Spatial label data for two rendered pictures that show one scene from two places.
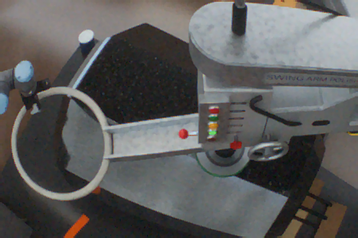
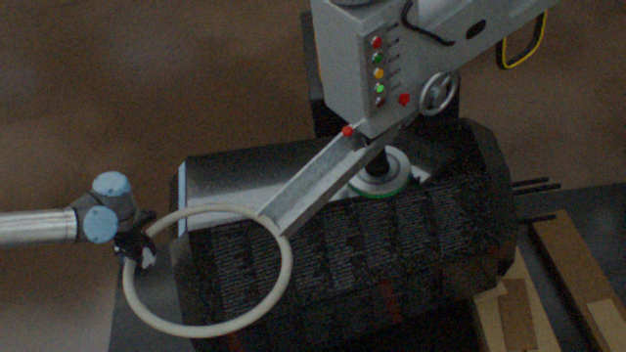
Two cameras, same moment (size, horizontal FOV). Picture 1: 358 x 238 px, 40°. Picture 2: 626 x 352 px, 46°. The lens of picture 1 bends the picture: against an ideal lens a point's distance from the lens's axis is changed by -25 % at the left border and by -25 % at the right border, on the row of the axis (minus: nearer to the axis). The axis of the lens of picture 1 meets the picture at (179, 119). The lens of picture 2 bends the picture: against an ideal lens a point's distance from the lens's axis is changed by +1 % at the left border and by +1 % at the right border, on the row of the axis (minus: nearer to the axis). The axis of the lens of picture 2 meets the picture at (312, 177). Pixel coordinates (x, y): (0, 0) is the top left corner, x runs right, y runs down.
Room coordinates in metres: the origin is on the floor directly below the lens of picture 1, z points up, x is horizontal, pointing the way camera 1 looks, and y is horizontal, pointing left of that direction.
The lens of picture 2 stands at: (-0.49, 0.84, 2.65)
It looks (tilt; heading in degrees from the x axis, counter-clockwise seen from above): 47 degrees down; 330
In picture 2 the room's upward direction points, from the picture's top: 10 degrees counter-clockwise
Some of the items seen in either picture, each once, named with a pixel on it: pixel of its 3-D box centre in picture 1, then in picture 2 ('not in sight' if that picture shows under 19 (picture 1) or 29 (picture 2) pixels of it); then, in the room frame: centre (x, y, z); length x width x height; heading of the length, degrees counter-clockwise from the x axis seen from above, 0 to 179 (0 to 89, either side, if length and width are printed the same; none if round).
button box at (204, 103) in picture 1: (212, 120); (375, 70); (0.69, -0.09, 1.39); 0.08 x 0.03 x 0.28; 90
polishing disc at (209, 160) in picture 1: (224, 148); (378, 168); (0.81, -0.16, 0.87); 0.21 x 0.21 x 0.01
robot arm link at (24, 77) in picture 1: (24, 76); (114, 196); (0.99, 0.61, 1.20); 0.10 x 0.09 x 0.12; 99
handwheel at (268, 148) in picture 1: (268, 140); (428, 87); (0.69, -0.28, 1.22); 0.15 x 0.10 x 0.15; 90
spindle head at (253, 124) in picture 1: (257, 90); (389, 42); (0.81, -0.24, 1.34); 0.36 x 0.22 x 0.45; 90
